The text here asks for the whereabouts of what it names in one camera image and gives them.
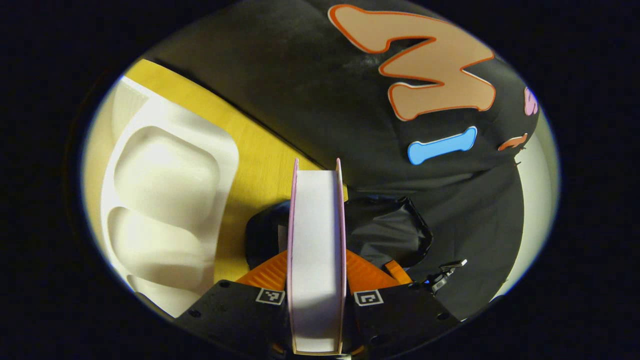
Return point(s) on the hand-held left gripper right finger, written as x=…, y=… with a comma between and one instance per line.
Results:
x=395, y=315

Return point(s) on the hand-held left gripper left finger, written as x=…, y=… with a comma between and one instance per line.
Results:
x=235, y=315

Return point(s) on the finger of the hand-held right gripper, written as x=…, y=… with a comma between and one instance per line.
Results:
x=398, y=272

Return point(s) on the blue schoolbag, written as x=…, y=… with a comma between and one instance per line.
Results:
x=385, y=230

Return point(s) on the pink book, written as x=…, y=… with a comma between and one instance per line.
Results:
x=316, y=250

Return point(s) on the white plastic bookshelf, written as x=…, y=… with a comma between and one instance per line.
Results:
x=165, y=200

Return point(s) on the black backdrop cloth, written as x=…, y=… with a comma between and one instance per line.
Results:
x=300, y=75

